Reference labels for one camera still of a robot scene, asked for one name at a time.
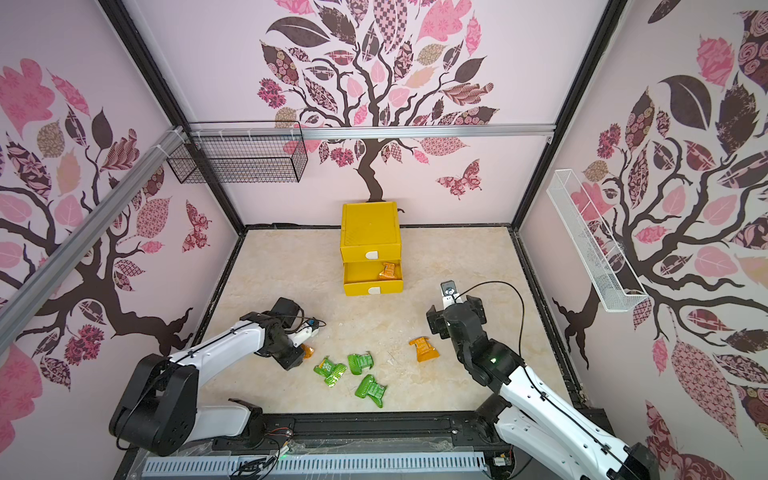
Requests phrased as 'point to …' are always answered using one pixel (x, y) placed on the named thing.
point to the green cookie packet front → (369, 387)
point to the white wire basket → (608, 269)
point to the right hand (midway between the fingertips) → (452, 305)
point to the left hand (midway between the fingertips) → (289, 362)
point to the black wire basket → (240, 160)
